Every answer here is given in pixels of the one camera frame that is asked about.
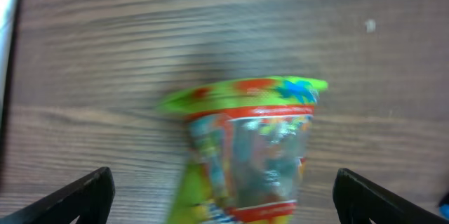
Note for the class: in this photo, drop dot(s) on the blue Oreo cookie pack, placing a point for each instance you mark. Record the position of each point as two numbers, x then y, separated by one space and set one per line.
443 206

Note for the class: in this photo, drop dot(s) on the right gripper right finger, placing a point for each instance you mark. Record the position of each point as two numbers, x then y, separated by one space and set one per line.
361 201

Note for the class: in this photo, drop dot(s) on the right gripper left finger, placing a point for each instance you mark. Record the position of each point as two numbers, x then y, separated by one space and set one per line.
86 200

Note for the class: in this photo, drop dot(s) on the green Haribo candy bag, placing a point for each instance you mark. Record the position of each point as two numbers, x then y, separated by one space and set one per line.
248 141

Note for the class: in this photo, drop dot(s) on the white barcode scanner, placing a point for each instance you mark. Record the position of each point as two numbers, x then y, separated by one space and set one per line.
8 10

